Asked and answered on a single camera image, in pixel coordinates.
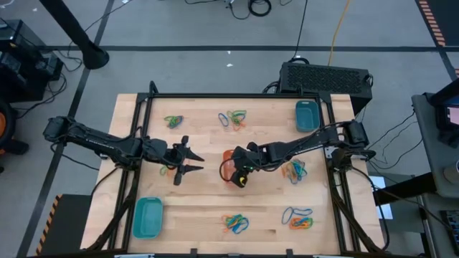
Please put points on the grey desk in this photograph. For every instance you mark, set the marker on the grey desk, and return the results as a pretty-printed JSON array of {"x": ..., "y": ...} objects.
[{"x": 430, "y": 150}]

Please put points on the light teal plastic basket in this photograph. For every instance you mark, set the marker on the light teal plastic basket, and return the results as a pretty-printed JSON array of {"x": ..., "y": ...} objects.
[{"x": 147, "y": 218}]

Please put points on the black computer tower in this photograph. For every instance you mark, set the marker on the black computer tower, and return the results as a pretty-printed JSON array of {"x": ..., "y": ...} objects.
[{"x": 322, "y": 80}]

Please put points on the orange and black machine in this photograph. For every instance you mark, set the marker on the orange and black machine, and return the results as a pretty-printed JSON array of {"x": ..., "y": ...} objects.
[{"x": 18, "y": 146}]

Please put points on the black desk crossbar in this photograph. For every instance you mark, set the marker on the black desk crossbar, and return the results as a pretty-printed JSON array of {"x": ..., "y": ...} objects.
[{"x": 405, "y": 188}]

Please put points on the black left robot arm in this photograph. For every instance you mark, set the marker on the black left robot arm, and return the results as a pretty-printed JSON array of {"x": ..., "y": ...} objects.
[{"x": 93, "y": 138}]

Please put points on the black hazard-striped floor mat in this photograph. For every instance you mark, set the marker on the black hazard-striped floor mat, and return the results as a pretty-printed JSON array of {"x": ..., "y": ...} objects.
[
  {"x": 68, "y": 222},
  {"x": 446, "y": 18}
]

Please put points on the black keyboard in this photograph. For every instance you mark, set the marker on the black keyboard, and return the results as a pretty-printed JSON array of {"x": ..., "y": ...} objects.
[{"x": 452, "y": 225}]

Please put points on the orange plastic basket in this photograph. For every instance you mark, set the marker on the orange plastic basket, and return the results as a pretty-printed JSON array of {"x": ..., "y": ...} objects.
[{"x": 227, "y": 155}]

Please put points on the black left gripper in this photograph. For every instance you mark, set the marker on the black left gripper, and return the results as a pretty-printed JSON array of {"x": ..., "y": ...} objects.
[{"x": 175, "y": 156}]

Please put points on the grey round disc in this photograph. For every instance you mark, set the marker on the grey round disc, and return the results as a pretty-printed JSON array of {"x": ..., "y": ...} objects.
[{"x": 452, "y": 175}]

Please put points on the black equipment cart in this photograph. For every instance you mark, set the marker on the black equipment cart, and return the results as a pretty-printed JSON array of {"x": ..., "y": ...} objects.
[{"x": 21, "y": 64}]

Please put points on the white light bar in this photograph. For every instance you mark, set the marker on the white light bar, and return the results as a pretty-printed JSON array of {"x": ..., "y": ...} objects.
[
  {"x": 331, "y": 256},
  {"x": 134, "y": 256}
]

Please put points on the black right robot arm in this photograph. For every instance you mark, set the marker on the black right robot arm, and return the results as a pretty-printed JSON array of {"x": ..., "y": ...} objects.
[{"x": 305, "y": 143}]

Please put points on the black aluminium table frame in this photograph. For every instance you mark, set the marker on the black aluminium table frame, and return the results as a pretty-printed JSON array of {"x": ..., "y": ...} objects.
[{"x": 233, "y": 95}]

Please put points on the white sheet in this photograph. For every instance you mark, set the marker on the white sheet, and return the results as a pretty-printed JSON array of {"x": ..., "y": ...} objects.
[{"x": 385, "y": 211}]

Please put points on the black pole with round base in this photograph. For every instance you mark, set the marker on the black pole with round base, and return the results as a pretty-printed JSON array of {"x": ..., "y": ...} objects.
[{"x": 91, "y": 53}]

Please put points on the dark teal plastic basket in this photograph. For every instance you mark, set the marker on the dark teal plastic basket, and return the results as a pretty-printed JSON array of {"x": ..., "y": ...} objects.
[{"x": 307, "y": 118}]

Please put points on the black monitor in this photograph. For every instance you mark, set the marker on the black monitor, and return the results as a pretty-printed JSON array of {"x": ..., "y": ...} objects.
[{"x": 443, "y": 122}]

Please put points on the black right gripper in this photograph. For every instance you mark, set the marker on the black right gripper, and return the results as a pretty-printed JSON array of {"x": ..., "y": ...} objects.
[{"x": 244, "y": 159}]

